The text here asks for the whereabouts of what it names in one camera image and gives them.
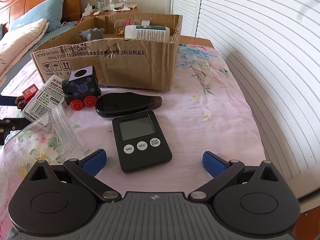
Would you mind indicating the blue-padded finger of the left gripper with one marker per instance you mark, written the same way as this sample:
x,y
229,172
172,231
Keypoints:
x,y
11,124
8,100

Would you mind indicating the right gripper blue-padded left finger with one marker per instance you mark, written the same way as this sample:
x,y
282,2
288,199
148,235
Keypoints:
x,y
83,173

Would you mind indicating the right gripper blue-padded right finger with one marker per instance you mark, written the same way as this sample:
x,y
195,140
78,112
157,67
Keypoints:
x,y
224,174

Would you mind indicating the clear plastic jar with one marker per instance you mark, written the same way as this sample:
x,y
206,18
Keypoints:
x,y
52,138

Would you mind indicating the white refill pack box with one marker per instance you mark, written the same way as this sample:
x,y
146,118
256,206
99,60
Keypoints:
x,y
47,98

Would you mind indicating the red toy car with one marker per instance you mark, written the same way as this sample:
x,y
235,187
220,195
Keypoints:
x,y
27,95

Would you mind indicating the blue bed sheet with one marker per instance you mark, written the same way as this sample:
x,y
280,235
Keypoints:
x,y
13,70

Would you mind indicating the pink folded quilt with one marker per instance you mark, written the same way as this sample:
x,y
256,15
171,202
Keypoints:
x,y
15,44

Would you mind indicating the black digital timer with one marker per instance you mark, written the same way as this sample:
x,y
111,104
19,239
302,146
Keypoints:
x,y
140,141

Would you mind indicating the black teardrop-shaped case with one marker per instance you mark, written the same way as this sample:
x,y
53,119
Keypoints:
x,y
113,105

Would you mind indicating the black toy train car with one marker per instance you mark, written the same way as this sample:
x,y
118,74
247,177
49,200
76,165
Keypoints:
x,y
81,88

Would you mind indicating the blue pillow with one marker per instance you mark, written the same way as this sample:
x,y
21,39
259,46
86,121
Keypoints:
x,y
49,9

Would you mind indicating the grey toy animal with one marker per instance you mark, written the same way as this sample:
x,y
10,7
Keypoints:
x,y
91,34

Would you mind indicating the white power strip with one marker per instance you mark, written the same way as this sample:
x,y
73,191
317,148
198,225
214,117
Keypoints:
x,y
90,9

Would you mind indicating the brown cardboard box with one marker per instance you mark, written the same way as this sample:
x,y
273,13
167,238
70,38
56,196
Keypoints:
x,y
118,62

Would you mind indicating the clear bottle yellow capsules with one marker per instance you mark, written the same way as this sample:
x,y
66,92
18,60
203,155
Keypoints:
x,y
119,25

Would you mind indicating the small clear spray bottle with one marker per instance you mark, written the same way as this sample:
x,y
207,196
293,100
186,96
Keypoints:
x,y
111,5

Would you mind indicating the white louvered closet doors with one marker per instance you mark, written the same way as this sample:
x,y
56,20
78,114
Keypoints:
x,y
271,47

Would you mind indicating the white medicine bottle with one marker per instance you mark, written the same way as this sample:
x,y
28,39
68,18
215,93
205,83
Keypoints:
x,y
148,32

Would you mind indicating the wooden nightstand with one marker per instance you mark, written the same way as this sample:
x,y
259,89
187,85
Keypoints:
x,y
107,13

